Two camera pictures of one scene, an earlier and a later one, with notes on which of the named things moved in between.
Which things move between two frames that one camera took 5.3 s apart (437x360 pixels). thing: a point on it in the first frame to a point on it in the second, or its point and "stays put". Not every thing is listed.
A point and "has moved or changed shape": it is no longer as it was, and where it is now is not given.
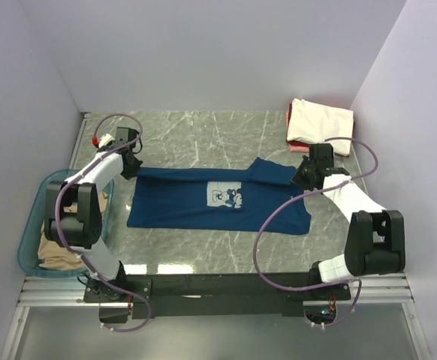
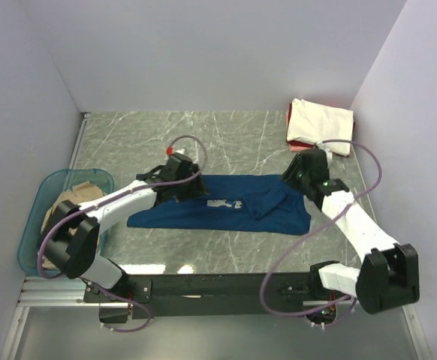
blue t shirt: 221,199 has moved or changed shape
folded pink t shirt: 294,148 stays put
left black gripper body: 131,167 to 193,186
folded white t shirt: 311,122 stays put
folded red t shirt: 297,143 stays put
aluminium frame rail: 44,292 stays put
